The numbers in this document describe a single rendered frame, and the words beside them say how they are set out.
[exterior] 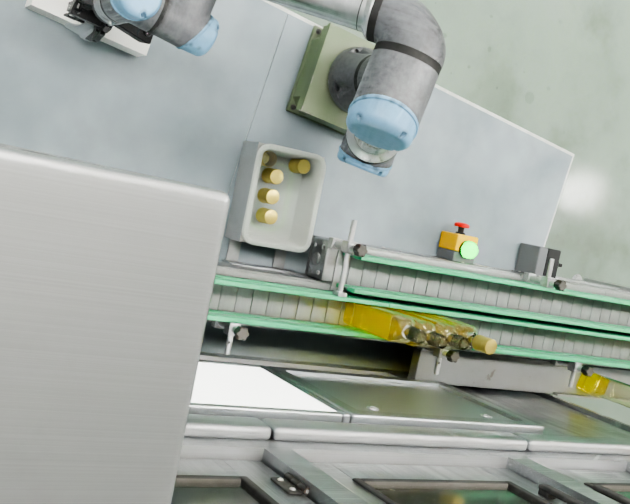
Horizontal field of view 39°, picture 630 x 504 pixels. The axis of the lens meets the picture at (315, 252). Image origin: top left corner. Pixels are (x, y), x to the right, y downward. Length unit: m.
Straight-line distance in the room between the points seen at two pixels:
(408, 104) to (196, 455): 0.63
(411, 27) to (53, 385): 1.08
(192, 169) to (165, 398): 1.49
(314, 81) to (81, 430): 1.59
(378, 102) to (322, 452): 0.56
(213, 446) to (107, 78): 0.88
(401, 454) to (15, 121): 0.98
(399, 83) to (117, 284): 1.01
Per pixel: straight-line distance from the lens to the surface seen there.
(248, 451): 1.39
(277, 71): 2.08
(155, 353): 0.51
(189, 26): 1.59
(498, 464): 1.69
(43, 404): 0.50
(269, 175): 2.01
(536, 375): 2.49
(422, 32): 1.48
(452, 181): 2.36
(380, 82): 1.46
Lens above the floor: 2.60
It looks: 59 degrees down
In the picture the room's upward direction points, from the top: 106 degrees clockwise
